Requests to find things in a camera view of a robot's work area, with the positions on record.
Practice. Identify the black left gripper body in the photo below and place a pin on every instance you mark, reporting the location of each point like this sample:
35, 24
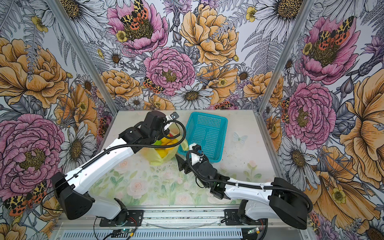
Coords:
159, 134

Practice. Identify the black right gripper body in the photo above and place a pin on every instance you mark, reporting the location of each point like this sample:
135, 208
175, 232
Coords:
195, 169

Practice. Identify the yellow-green plastic bag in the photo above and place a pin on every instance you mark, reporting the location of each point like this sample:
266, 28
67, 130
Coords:
159, 156

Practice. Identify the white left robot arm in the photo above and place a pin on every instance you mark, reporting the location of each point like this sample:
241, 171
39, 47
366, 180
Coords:
72, 189

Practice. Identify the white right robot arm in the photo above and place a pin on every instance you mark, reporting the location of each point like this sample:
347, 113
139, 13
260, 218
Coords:
272, 200

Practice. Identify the green toy pepper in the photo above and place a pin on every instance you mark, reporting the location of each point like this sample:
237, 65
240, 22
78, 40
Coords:
158, 145

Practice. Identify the yellow toy lemon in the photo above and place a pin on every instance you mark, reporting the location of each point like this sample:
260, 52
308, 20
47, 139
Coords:
162, 152

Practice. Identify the teal plastic mesh basket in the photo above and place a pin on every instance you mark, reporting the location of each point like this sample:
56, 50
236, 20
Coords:
208, 131

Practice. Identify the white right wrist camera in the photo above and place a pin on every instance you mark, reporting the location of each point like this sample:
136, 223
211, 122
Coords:
197, 154

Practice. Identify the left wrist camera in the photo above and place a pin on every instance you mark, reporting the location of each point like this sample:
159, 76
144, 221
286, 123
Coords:
174, 116

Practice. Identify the aluminium front rail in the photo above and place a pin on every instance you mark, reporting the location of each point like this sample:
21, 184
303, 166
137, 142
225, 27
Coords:
157, 217

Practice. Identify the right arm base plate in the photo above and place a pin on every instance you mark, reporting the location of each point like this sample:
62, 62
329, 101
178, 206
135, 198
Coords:
233, 218

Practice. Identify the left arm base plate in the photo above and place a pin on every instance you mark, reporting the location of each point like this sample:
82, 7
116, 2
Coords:
128, 218

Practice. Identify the white vented cable duct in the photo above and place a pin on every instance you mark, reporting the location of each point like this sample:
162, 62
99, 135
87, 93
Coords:
156, 234

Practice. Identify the aluminium frame corner post left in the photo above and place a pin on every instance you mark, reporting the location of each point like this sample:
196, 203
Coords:
75, 40

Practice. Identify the aluminium frame corner post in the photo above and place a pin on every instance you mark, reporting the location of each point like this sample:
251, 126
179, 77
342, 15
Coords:
291, 40
75, 40

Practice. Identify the aluminium frame corner post right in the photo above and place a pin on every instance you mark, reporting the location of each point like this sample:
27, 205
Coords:
291, 40

